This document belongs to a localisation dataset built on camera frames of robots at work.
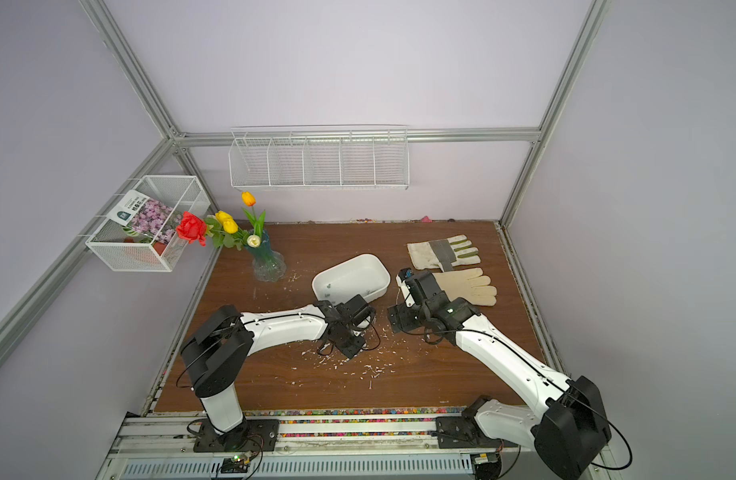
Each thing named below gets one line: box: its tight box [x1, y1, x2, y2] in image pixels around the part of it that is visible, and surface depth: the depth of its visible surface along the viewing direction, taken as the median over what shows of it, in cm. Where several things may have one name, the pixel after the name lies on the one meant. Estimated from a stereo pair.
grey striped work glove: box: [407, 234, 482, 271], surface depth 114 cm
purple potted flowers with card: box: [106, 189, 182, 255], surface depth 75 cm
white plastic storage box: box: [312, 253, 391, 305], surface depth 104 cm
